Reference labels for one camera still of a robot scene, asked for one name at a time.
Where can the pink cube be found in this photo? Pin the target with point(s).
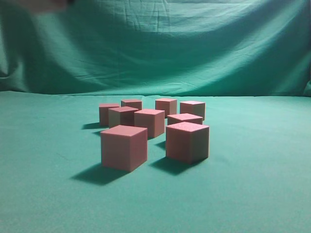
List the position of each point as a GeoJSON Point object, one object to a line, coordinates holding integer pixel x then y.
{"type": "Point", "coordinates": [152, 119]}

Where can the pink cube carried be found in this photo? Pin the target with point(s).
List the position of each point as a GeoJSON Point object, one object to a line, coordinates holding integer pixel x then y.
{"type": "Point", "coordinates": [166, 104]}

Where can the pink cube column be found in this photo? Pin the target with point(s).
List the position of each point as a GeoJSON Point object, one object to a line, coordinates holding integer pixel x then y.
{"type": "Point", "coordinates": [187, 142]}
{"type": "Point", "coordinates": [197, 108]}
{"type": "Point", "coordinates": [185, 117]}
{"type": "Point", "coordinates": [103, 112]}
{"type": "Point", "coordinates": [124, 147]}
{"type": "Point", "coordinates": [121, 116]}
{"type": "Point", "coordinates": [42, 6]}
{"type": "Point", "coordinates": [134, 103]}

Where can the green cloth backdrop and cover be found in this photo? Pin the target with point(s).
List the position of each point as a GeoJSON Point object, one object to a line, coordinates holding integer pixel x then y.
{"type": "Point", "coordinates": [249, 61]}

